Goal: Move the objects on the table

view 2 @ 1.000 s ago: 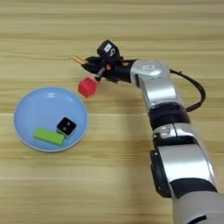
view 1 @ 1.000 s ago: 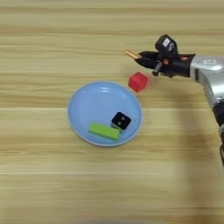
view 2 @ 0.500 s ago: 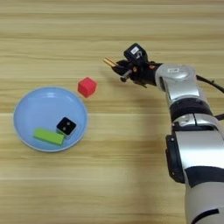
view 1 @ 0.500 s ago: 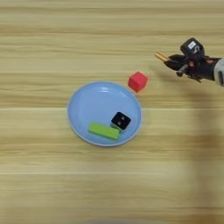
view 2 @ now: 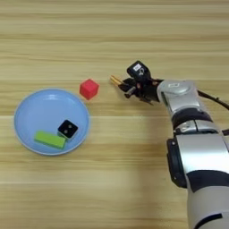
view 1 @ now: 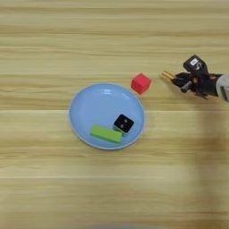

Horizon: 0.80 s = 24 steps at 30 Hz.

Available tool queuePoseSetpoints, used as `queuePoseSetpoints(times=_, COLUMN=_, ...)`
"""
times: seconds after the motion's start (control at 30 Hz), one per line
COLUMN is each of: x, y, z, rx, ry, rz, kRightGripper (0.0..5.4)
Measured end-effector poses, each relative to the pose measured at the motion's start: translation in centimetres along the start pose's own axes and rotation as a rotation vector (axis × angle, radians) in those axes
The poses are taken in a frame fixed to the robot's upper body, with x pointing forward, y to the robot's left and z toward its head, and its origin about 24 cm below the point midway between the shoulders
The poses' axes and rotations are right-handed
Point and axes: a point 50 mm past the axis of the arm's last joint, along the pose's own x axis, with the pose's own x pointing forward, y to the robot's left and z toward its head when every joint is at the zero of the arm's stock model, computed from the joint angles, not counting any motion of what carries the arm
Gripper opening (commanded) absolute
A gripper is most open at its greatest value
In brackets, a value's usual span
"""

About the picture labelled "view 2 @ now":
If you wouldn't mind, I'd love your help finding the green rectangular block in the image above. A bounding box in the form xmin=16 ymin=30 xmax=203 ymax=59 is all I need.
xmin=33 ymin=130 xmax=67 ymax=150

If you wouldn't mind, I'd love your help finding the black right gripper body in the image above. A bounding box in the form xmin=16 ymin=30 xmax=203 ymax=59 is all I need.
xmin=131 ymin=77 xmax=165 ymax=106

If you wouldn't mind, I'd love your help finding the black cube with white dots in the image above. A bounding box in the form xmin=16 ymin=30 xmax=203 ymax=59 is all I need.
xmin=56 ymin=119 xmax=80 ymax=140

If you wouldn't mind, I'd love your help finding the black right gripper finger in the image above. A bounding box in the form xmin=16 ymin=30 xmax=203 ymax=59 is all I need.
xmin=118 ymin=83 xmax=134 ymax=92
xmin=122 ymin=77 xmax=136 ymax=87

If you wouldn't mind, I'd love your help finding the small black box white label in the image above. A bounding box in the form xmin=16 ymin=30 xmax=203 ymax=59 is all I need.
xmin=126 ymin=60 xmax=152 ymax=81

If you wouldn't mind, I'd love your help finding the round blue plate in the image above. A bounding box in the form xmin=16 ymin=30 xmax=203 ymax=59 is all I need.
xmin=13 ymin=88 xmax=90 ymax=157

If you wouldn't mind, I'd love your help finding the red cube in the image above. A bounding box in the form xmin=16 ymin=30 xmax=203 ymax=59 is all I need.
xmin=79 ymin=78 xmax=100 ymax=101

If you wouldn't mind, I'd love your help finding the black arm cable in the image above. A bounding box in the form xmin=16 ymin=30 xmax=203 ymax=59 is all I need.
xmin=197 ymin=89 xmax=229 ymax=137

